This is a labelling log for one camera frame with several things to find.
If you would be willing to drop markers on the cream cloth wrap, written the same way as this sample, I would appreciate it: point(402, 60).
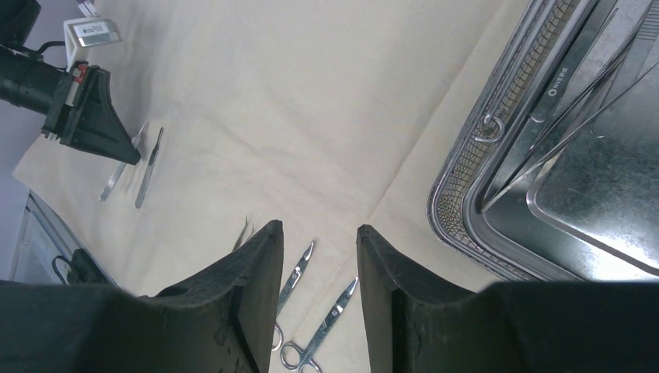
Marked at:
point(326, 115)

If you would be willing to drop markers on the straight steel scissors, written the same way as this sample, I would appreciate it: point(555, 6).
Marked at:
point(306, 355)

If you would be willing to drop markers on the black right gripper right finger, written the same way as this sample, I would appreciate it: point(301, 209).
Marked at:
point(416, 321)

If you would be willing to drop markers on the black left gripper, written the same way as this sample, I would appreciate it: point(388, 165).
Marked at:
point(76, 104)

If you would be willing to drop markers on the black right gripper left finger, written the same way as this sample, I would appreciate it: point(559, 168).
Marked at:
point(219, 320)

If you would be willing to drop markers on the steel mesh instrument tray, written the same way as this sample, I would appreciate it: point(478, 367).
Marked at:
point(554, 175)

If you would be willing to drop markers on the steel forceps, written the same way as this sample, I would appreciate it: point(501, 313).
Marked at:
point(542, 137)

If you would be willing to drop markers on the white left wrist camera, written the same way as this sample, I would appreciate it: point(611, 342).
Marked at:
point(81, 35)

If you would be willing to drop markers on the curved steel scissors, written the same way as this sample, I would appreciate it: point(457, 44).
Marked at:
point(289, 286)

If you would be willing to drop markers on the steel tweezers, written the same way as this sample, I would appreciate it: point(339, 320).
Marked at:
point(245, 234)

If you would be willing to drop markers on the steel scalpel handle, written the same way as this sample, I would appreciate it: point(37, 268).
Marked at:
point(120, 167)
point(148, 171)

